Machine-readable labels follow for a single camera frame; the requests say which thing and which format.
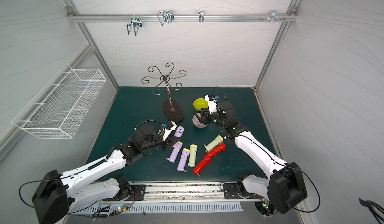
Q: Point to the red flashlight upper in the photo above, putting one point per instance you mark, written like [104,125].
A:
[218,149]

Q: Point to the black object at corner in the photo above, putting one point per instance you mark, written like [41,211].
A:
[376,210]

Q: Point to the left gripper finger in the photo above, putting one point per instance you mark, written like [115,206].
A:
[167,146]
[170,141]

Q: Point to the metal double hook left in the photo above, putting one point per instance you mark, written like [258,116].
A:
[134,26]

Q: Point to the metal double hook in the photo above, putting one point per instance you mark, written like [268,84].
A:
[134,26]
[165,16]

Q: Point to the purple flashlight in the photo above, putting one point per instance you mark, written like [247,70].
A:
[183,160]
[179,132]
[174,154]

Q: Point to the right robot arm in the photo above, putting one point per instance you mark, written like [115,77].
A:
[283,186]

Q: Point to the copper wire jewelry stand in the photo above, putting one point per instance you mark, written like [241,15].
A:
[170,107]

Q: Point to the red flashlight lower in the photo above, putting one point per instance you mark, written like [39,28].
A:
[202,164]

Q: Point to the red flashlight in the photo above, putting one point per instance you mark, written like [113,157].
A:
[202,164]
[218,149]

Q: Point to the aluminium top rail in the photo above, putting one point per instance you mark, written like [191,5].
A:
[179,18]

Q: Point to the pale green flashlight right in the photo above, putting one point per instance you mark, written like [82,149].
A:
[218,139]

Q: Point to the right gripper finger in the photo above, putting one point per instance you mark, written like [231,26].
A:
[197,113]
[205,117]

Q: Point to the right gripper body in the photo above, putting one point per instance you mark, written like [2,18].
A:
[203,116]

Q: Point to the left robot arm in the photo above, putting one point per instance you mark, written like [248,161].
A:
[60,193]

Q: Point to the pale green flashlight middle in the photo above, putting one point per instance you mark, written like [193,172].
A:
[193,154]

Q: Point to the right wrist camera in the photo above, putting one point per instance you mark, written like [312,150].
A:
[212,99]

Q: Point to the white wire basket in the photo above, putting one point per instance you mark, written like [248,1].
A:
[59,108]

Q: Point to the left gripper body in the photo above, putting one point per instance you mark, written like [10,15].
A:
[165,143]

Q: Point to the small metal hook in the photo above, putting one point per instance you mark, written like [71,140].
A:
[201,16]

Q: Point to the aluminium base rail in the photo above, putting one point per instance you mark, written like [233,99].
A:
[180,191]

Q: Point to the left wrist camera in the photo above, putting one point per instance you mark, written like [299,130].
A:
[169,127]

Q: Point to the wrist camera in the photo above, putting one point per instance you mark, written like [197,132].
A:
[212,99]
[169,127]

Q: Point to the pink patterned bowl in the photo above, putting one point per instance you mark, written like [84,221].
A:
[197,124]

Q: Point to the pale green flashlight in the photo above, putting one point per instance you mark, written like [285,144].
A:
[193,154]
[218,139]

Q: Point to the metal double hook middle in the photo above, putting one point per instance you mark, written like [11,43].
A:
[165,16]

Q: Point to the metal hook right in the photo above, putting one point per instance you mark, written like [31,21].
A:
[273,17]

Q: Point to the lime green bowl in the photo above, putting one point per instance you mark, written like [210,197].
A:
[200,104]

